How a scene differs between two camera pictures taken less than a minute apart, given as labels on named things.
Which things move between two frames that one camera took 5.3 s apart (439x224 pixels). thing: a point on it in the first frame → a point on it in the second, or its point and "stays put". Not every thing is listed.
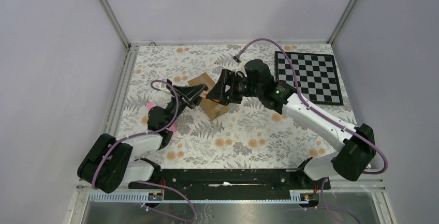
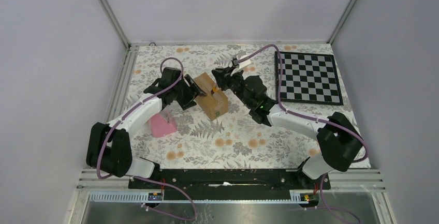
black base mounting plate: [230, 184] stays put
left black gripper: [196, 94] → [192, 91]
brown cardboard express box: [213, 108] stays put
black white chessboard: [317, 75] stays put
